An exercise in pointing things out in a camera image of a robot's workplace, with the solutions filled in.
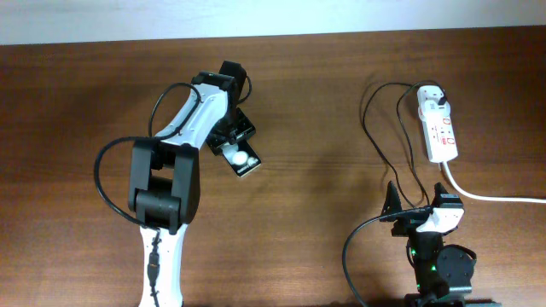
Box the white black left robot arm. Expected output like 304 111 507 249
128 61 261 306

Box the black smartphone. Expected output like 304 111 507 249
210 141 262 177

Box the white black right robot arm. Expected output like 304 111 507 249
380 182 499 307

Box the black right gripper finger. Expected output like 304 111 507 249
432 182 462 208
380 181 402 222

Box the white USB charger adapter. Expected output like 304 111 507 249
417 85 450 121

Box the black USB charging cable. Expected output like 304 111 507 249
360 79 449 210

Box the white power strip cord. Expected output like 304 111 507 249
439 160 546 205

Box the white power strip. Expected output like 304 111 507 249
420 114 458 164

